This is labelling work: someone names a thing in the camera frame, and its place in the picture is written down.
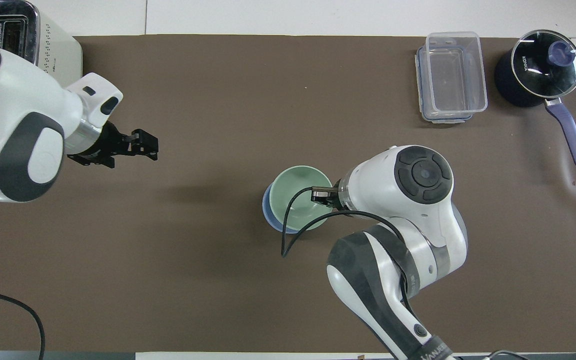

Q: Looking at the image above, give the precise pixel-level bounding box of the dark blue pot purple handle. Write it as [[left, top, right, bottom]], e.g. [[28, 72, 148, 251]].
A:
[[494, 30, 576, 169]]

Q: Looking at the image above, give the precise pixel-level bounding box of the green bowl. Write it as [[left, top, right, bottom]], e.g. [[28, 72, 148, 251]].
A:
[[269, 165, 334, 231]]

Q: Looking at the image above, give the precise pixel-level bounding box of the blue bowl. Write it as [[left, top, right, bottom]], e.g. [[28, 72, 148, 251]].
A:
[[262, 183, 302, 235]]

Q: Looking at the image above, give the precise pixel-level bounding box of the clear plastic container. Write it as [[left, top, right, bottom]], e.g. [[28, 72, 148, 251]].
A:
[[425, 31, 489, 114]]

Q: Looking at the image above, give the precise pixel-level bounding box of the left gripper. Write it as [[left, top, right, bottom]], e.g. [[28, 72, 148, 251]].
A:
[[66, 121, 159, 169]]

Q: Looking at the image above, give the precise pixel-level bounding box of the black cable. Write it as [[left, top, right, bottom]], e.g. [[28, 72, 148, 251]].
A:
[[0, 287, 46, 360], [485, 350, 530, 360], [280, 186, 422, 312]]

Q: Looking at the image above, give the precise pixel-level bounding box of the clear lid with blue seal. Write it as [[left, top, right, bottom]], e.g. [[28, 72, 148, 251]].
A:
[[414, 45, 475, 124]]

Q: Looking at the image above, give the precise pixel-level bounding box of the white and silver toaster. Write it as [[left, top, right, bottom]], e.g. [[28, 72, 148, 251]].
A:
[[0, 0, 84, 87]]

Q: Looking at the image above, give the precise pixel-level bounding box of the glass pot lid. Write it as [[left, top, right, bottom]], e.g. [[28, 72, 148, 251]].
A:
[[511, 29, 576, 99]]

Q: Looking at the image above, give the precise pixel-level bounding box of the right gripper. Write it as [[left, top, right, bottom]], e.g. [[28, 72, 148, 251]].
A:
[[318, 192, 343, 210]]

